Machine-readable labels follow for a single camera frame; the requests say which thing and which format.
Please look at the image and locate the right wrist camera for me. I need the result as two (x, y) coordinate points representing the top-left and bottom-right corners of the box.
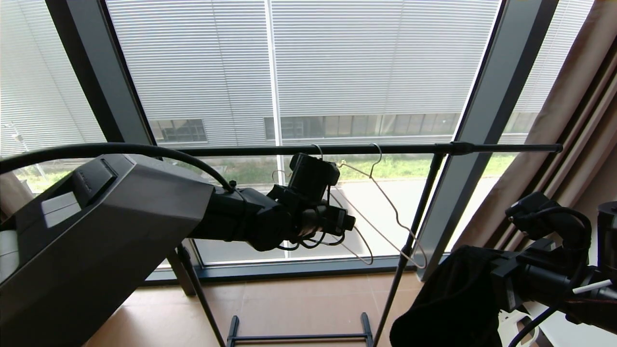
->
(504, 191), (564, 240)

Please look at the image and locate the black clothes rack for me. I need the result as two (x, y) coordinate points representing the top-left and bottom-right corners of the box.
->
(166, 142), (563, 347)

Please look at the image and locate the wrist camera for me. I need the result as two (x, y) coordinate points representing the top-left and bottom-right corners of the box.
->
(504, 191), (564, 240)
(287, 153), (341, 204)

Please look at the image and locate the black knitted garment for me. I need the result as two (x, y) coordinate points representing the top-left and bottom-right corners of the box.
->
(389, 245), (512, 347)

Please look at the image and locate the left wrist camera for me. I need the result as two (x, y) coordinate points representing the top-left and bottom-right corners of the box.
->
(287, 153), (341, 204)

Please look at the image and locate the pink clothes hanger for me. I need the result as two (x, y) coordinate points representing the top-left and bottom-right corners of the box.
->
(336, 143), (429, 269)
(271, 144), (375, 266)

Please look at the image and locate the window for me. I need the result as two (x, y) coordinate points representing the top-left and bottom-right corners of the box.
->
(0, 0), (598, 285)

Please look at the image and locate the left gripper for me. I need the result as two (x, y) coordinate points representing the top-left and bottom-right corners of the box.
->
(289, 205), (356, 241)

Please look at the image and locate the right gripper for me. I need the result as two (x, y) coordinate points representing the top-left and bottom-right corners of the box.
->
(492, 239), (598, 311)

